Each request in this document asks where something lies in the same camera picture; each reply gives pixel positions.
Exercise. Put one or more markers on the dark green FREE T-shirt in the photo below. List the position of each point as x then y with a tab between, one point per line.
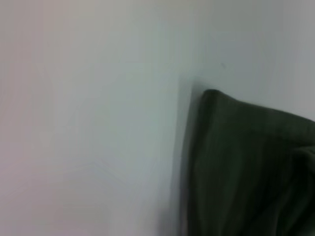
246	172

